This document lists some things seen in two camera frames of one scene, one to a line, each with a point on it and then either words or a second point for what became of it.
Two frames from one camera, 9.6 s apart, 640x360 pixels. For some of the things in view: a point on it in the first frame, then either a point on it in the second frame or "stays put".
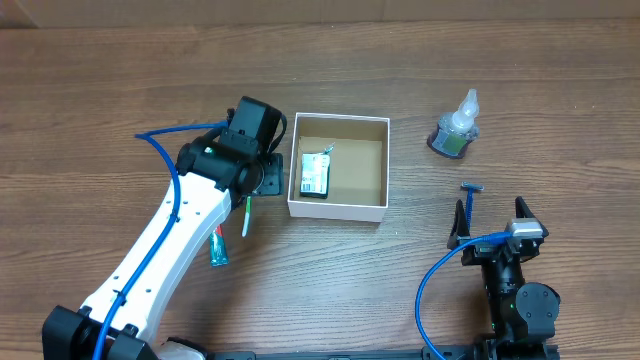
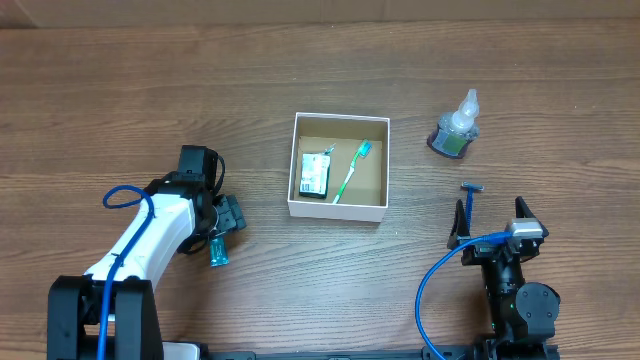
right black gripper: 491,251 stays put
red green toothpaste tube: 219,255 stays put
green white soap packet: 314,174 stays put
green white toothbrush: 247,216 -> 363,150
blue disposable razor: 470,188 stays put
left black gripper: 273,176 -> 230,214
